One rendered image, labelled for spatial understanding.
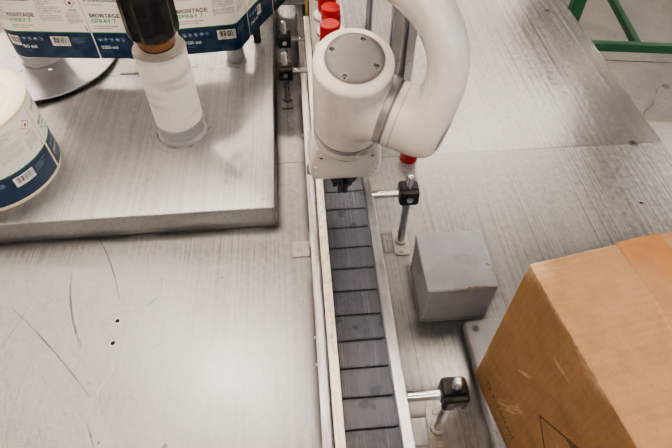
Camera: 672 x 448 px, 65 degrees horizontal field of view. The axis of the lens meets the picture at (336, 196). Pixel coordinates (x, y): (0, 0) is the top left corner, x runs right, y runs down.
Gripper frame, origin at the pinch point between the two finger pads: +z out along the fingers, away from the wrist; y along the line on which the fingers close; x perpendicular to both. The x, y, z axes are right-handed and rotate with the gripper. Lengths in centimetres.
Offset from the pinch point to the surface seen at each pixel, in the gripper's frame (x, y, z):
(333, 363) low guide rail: 27.5, 3.5, -7.0
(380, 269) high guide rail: 16.3, -3.5, -7.9
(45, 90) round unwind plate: -30, 56, 16
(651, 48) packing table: -104, -153, 118
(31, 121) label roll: -13, 49, 0
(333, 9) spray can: -28.9, -0.7, -4.6
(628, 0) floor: -166, -183, 161
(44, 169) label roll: -8, 49, 7
